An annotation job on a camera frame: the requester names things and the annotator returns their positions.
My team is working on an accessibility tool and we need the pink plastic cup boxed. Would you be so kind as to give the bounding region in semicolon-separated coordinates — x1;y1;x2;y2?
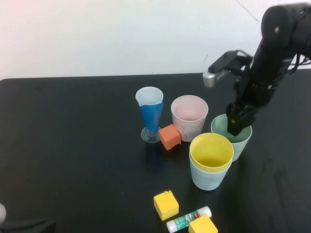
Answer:
171;95;209;142

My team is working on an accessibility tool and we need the orange foam cube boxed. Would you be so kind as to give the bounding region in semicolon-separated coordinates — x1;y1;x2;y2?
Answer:
159;124;182;151

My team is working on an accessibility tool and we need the tall glass with blue paper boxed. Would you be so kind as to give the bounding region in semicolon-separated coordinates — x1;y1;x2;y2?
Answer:
135;86;164;143

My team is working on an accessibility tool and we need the light blue plastic cup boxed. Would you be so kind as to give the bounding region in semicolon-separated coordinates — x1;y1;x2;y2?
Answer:
189;151;232;192

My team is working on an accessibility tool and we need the green plastic cup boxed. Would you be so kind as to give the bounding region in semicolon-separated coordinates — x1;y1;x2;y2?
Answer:
210;114;253;163

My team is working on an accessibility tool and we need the yellow plastic cup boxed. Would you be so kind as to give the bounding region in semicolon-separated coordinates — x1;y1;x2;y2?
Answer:
189;133;234;173

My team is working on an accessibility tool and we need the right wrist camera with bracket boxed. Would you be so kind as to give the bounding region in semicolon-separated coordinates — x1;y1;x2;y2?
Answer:
202;50;253;87

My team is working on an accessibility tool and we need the yellow foam cube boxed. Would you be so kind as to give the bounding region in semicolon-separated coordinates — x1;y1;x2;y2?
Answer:
153;189;180;221
188;214;218;233

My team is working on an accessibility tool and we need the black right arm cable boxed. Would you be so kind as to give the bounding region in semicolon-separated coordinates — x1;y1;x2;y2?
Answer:
286;52;311;74

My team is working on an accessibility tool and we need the white green glue stick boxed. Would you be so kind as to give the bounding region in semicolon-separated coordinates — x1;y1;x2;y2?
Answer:
166;205;212;233

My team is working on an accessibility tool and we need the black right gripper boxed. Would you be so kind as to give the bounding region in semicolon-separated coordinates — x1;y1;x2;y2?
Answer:
225;69;280;136

